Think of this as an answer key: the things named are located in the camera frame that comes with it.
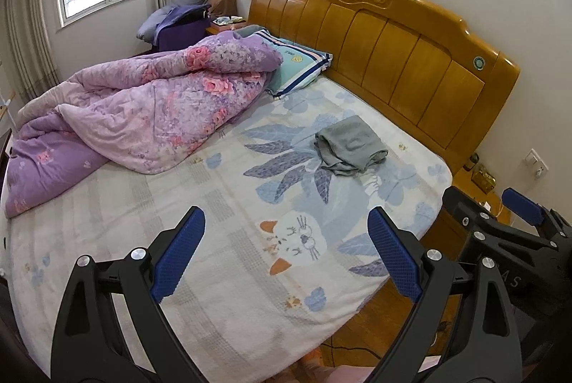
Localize purple floral quilt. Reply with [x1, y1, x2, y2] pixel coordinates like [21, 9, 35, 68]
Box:
[2, 30, 284, 218]

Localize teal striped pillow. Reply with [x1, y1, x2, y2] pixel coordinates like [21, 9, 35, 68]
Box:
[263, 30, 334, 100]

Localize brown armchair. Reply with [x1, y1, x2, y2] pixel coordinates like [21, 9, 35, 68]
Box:
[209, 0, 237, 18]

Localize white wall socket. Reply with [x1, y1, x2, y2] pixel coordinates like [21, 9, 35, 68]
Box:
[525, 148, 550, 178]

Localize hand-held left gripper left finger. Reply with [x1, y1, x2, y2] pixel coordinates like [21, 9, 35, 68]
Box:
[50, 206, 206, 383]

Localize wooden nightstand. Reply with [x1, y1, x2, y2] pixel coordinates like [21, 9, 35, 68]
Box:
[420, 173, 514, 261]
[206, 14, 248, 37]

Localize grey hooded sweatshirt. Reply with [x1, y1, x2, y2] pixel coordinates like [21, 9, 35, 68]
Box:
[314, 116, 389, 177]

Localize glass tray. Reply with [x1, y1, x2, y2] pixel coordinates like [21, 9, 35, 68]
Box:
[473, 165, 498, 192]

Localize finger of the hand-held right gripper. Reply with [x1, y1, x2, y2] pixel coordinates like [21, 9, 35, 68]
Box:
[442, 186, 506, 234]
[501, 187, 572, 241]

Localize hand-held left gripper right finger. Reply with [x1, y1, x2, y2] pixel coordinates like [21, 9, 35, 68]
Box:
[366, 206, 523, 383]

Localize wooden bed with headboard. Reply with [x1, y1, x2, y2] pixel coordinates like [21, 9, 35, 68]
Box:
[0, 77, 454, 377]

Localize chair with purple clothes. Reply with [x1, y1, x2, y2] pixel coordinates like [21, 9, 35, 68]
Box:
[136, 0, 220, 41]

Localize orange wooden headboard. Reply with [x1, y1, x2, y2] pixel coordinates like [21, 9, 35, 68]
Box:
[247, 0, 521, 176]

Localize dark purple cloth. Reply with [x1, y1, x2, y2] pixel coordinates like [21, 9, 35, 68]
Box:
[154, 5, 212, 53]

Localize person's pink trousers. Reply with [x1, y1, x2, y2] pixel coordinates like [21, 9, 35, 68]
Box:
[299, 346, 443, 383]

